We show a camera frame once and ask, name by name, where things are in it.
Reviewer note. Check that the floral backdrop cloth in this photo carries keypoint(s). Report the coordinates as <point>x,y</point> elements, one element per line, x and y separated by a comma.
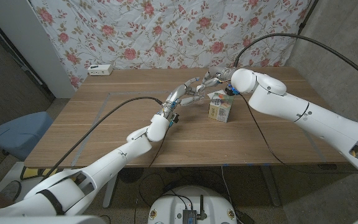
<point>166,31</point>

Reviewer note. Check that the colourful cardboard box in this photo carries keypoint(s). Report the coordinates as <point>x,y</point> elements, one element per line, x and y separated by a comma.
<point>221,108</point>

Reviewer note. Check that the black backdrop pole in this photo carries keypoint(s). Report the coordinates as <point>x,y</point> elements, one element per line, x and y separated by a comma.
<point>308,18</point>

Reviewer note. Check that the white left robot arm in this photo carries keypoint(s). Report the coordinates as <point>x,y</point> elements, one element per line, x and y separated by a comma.
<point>113,157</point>

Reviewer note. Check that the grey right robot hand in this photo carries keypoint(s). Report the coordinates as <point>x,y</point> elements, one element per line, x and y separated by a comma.
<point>222,74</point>

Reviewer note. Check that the white table leg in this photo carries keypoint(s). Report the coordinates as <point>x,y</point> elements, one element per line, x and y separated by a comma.
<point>109,193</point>

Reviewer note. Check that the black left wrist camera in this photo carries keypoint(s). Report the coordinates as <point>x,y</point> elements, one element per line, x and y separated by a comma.
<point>174,119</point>

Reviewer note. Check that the white power strip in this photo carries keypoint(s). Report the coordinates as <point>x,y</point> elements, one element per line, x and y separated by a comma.
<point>99,70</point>

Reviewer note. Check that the black antenna module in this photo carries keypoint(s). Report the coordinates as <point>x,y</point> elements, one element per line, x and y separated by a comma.
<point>190,216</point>

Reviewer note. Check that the clear medicine bottle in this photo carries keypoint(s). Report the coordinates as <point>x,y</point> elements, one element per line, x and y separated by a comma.
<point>202,93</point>

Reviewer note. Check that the white partition panel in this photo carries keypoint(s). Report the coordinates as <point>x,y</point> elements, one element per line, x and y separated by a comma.
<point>26,37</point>

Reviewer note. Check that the black round perforated disc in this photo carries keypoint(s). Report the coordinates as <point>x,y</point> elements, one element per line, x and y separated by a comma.
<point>130,175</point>

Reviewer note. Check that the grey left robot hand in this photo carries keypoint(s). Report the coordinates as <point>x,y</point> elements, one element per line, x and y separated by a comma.
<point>179,91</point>

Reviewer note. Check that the grey sneaker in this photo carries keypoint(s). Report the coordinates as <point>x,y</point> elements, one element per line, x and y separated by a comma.
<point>11,189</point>

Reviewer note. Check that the yellow black floor mat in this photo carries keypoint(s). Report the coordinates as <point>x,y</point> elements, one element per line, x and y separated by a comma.
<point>30,172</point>

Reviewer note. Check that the white robot torso base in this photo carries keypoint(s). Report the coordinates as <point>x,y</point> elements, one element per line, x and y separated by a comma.
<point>169,208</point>

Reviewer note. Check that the grey table leg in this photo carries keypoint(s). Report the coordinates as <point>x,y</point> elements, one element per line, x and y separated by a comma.
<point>270,186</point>

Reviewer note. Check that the white floor board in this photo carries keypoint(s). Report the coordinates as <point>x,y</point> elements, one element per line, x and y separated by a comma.
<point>11,174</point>

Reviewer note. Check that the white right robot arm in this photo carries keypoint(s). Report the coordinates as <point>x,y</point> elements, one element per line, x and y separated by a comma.
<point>306,113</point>

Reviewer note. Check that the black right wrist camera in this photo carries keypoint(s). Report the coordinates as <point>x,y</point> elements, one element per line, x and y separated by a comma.
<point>230,91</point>

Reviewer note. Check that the blue stool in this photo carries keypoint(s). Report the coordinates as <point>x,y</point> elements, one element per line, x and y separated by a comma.
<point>20,133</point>

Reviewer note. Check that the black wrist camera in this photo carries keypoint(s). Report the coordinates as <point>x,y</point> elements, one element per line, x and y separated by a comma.
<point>174,119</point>
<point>230,91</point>

